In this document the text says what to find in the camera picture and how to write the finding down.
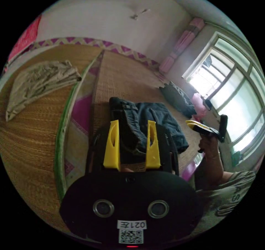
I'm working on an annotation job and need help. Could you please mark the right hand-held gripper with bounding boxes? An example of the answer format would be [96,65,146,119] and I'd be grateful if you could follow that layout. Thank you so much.
[185,120,221,141]

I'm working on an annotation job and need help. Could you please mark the window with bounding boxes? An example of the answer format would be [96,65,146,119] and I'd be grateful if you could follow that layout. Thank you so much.
[182,31,265,167]

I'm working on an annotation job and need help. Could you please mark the beige garment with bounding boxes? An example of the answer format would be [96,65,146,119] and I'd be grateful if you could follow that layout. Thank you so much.
[6,60,82,122]

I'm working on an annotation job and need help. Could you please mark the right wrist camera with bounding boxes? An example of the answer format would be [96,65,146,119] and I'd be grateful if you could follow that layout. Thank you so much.
[218,114,228,143]

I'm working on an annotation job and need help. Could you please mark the pink bag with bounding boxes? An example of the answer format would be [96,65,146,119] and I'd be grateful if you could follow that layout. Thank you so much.
[192,93,207,121]

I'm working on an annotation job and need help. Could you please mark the blue jeans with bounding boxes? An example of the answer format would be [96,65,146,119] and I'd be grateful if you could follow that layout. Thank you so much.
[109,97,189,154]

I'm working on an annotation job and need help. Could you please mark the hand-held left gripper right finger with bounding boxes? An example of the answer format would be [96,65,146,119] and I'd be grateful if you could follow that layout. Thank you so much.
[145,120,161,169]

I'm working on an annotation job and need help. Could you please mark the person's right forearm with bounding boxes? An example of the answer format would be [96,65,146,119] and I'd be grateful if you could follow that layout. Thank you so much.
[204,152,233,192]

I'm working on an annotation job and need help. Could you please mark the red cloth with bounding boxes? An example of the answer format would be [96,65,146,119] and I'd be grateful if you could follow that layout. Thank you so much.
[8,14,43,63]

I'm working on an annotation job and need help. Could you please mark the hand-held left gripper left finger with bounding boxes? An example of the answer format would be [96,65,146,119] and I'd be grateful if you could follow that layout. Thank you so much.
[103,120,121,170]

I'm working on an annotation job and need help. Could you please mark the person's right hand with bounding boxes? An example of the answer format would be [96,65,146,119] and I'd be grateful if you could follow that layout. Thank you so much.
[198,135,220,160]

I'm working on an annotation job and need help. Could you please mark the person's body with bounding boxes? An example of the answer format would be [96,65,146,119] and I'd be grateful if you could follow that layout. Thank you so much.
[194,170,258,235]

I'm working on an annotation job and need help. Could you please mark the pink folded quilt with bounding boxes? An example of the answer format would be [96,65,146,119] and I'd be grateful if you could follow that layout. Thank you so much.
[159,17,205,74]

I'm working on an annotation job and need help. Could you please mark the dark patterned garment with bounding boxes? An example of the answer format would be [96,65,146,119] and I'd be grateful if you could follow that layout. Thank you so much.
[160,81,197,119]

